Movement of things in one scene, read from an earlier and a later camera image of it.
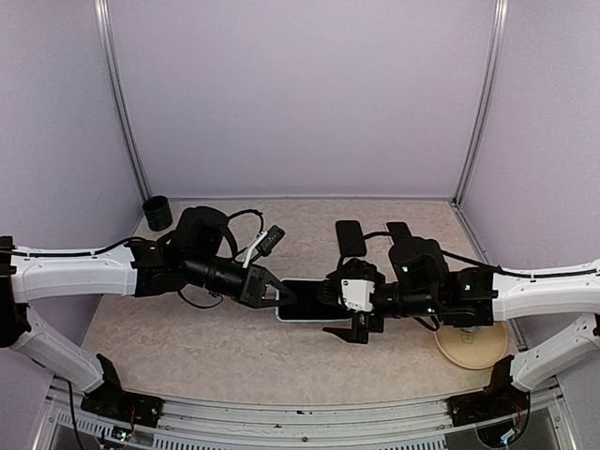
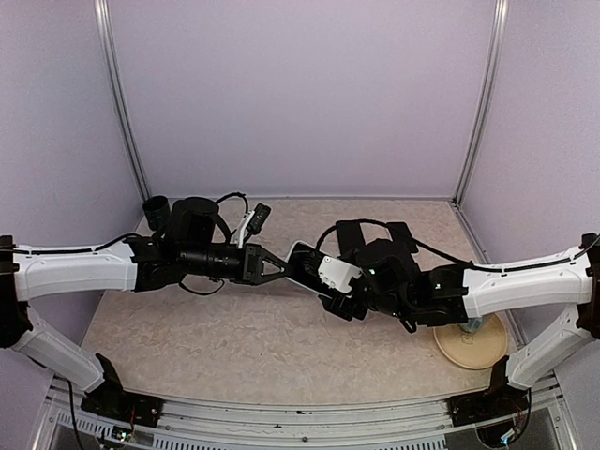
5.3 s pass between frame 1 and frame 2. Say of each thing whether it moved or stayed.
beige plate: stayed
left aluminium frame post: stayed
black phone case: stayed
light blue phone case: moved
